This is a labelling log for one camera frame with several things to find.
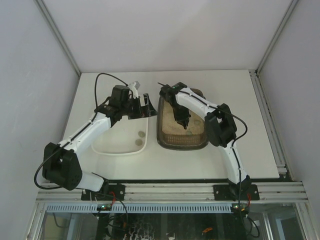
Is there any right aluminium corner post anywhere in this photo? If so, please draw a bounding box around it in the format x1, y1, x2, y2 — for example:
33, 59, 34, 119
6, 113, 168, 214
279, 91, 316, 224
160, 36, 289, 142
255, 0, 300, 75

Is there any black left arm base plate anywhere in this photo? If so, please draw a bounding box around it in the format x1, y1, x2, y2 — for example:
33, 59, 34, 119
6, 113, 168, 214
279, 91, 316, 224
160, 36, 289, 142
81, 183, 126, 201

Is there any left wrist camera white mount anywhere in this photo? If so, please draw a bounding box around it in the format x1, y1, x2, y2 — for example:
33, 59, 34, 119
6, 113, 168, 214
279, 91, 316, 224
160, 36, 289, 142
128, 81, 140, 99

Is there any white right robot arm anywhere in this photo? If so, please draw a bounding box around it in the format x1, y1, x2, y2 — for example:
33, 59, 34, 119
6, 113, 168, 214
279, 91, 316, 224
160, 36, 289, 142
159, 82, 252, 198

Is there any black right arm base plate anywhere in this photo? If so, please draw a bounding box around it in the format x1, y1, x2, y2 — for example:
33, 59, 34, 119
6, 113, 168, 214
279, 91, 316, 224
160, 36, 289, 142
213, 184, 260, 201

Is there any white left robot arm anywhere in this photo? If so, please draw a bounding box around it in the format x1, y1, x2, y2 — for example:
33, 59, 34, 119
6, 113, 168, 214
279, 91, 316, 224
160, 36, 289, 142
37, 81, 157, 192

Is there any aluminium front frame rail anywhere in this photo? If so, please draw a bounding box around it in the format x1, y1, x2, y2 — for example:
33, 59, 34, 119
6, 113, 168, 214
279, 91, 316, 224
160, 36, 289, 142
36, 182, 308, 203

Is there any white plastic waste tray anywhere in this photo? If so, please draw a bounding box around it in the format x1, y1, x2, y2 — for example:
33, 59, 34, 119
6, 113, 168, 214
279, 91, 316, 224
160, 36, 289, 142
91, 116, 149, 156

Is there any brown translucent litter box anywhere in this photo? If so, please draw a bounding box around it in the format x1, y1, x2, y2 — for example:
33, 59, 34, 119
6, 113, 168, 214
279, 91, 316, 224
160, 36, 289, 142
156, 97, 209, 151

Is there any left aluminium corner post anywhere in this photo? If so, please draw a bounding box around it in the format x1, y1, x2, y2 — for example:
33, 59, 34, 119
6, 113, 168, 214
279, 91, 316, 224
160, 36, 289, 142
33, 0, 82, 78

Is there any slotted grey cable duct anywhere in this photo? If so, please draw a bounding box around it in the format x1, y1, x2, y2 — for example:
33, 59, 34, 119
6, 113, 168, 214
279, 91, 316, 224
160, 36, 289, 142
46, 203, 233, 214

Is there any right side aluminium rail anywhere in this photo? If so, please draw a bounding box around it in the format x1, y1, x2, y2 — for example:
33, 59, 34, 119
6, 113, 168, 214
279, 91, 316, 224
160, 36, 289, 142
248, 69, 292, 182

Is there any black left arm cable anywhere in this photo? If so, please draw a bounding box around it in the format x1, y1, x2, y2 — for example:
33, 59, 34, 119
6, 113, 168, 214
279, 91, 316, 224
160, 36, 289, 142
33, 72, 131, 190

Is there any aluminium corner post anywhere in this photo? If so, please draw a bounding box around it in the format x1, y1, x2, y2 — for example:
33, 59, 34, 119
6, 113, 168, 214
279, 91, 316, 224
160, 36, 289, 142
255, 0, 300, 75
33, 0, 82, 78

